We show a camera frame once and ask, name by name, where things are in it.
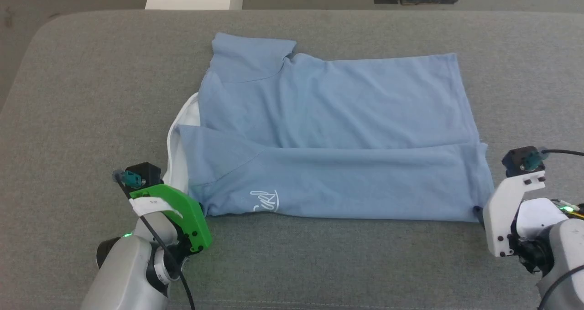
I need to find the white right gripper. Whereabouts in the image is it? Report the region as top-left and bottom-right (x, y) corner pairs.
(473, 169), (547, 258)

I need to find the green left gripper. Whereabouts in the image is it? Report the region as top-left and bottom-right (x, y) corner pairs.
(129, 184), (213, 254)

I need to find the light blue t-shirt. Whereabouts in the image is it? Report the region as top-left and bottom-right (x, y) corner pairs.
(167, 32), (495, 222)

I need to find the grey fabric sofa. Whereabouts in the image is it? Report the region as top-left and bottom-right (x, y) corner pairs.
(0, 9), (584, 310)

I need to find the white left cable label tag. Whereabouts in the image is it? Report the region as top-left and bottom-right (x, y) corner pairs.
(129, 197), (184, 219)

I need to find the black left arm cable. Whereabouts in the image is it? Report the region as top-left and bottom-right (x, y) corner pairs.
(113, 169), (197, 310)

